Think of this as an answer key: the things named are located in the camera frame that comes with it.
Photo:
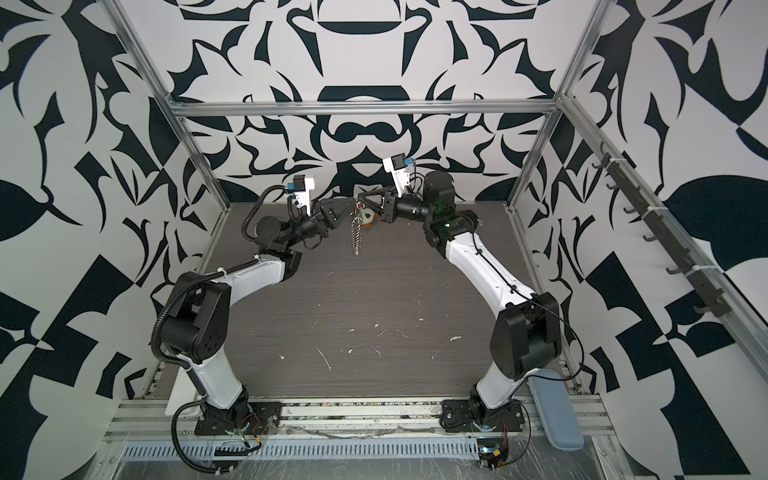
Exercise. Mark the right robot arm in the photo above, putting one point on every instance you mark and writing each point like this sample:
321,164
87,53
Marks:
527,332

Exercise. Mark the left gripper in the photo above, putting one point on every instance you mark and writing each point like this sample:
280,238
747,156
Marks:
326,220

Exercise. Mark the blue grey pad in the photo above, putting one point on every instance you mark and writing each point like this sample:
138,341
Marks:
556,412

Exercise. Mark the black wall hook rail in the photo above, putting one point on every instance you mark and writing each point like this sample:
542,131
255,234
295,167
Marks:
665,230

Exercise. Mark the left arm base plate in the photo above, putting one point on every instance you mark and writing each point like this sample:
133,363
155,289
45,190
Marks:
256,418

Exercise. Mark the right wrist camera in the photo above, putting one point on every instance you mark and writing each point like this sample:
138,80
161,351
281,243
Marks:
400,167

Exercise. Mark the brown white plush toy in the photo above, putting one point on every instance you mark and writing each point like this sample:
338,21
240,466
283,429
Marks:
367,218

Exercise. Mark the pink plush doll black hair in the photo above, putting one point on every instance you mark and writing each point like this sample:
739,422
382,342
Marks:
471,218

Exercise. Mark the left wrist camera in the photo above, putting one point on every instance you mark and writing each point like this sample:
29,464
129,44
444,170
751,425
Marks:
300,194

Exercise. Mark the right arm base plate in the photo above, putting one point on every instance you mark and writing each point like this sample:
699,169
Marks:
470,415

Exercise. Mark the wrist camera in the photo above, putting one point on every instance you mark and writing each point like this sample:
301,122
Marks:
300,194
400,167

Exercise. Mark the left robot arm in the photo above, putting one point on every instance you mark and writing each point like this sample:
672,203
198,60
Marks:
192,327

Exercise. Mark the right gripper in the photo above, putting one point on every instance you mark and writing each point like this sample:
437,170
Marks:
393,208

